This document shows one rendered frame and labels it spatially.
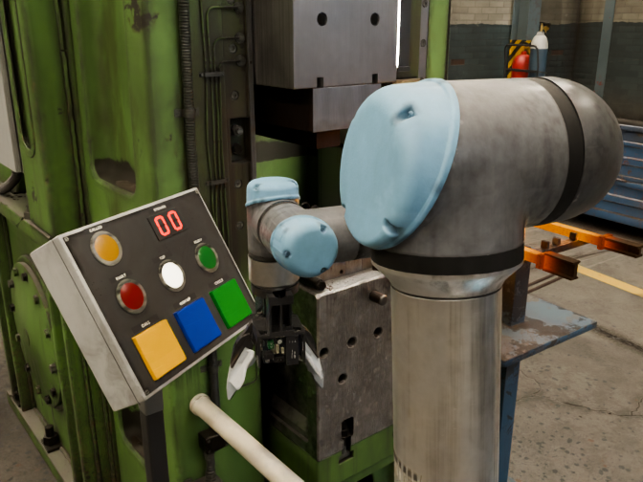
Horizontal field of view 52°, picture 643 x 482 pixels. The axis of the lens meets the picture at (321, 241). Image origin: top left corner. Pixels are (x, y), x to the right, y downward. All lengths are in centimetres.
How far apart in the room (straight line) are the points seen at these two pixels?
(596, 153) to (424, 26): 139
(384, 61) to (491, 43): 822
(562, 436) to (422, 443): 225
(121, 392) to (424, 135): 76
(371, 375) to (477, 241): 127
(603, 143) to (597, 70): 1017
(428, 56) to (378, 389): 91
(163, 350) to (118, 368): 8
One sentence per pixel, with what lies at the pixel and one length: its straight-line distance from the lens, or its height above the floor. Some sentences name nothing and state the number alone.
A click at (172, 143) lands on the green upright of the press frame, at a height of 126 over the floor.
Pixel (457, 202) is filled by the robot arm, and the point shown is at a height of 139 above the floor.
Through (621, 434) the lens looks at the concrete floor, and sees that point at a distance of 287.
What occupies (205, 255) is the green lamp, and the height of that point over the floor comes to 109.
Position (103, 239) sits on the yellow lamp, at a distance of 109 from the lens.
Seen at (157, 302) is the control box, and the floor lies 106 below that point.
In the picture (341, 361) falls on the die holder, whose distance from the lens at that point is 161.
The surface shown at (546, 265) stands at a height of 95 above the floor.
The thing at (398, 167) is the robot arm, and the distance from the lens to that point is 43.
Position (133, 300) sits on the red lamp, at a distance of 108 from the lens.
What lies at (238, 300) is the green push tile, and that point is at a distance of 124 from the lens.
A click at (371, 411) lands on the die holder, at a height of 54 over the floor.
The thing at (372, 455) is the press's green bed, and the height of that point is 40.
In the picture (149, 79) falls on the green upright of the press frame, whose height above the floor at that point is 139.
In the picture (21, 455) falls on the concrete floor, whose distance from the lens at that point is 275.
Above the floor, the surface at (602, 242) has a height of 96.
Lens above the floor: 150
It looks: 18 degrees down
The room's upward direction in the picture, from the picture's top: straight up
